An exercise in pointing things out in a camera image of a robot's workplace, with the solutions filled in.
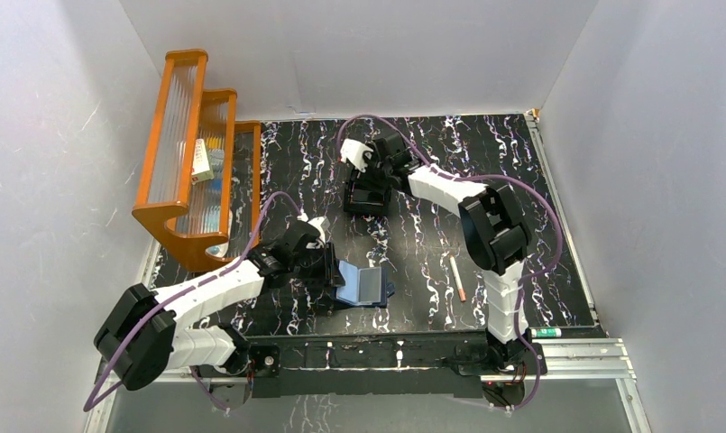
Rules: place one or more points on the green white marker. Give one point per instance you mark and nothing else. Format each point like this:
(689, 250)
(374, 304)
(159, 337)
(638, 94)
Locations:
(546, 332)

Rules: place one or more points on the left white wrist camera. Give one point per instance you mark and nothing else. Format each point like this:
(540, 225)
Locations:
(321, 225)

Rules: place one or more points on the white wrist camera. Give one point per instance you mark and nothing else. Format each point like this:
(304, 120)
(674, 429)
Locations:
(321, 225)
(356, 153)

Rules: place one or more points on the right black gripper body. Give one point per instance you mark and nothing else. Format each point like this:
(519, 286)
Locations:
(376, 167)

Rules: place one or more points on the white orange pen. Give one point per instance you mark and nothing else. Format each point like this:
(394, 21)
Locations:
(458, 281)

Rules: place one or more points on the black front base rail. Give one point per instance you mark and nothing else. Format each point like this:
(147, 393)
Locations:
(466, 364)

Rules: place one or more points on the black card box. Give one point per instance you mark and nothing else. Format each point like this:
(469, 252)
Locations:
(365, 196)

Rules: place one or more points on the white red small box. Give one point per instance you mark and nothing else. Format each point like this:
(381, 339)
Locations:
(201, 169)

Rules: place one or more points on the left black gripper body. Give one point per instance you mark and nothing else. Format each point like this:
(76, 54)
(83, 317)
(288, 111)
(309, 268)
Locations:
(331, 266)

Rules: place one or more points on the orange wooden rack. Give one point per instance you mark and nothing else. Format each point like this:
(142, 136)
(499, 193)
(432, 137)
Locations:
(194, 223)

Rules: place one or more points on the blue leather card holder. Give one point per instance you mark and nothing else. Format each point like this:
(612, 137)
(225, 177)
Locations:
(363, 287)

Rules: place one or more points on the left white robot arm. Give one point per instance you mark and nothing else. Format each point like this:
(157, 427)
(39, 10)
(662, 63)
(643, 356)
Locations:
(151, 331)

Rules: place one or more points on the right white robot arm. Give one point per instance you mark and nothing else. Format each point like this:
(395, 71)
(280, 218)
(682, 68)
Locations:
(496, 235)

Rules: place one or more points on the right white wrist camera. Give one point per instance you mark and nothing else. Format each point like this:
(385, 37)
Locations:
(356, 153)

